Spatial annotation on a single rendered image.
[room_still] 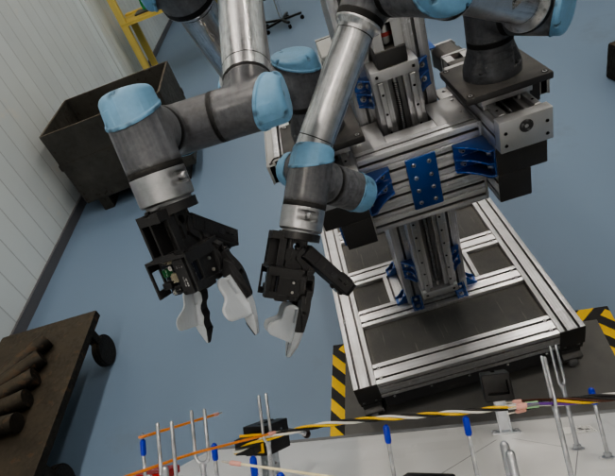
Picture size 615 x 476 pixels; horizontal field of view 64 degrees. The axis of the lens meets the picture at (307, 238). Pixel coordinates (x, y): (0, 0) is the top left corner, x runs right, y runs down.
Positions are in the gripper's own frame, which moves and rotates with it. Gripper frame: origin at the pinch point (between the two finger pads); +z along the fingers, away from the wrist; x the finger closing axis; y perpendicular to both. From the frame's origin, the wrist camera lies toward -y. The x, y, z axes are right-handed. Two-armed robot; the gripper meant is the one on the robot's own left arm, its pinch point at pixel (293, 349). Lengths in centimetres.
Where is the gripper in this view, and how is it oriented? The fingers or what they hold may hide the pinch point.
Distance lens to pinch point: 86.4
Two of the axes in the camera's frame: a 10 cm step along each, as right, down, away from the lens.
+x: 2.6, 0.1, -9.7
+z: -1.6, 9.9, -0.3
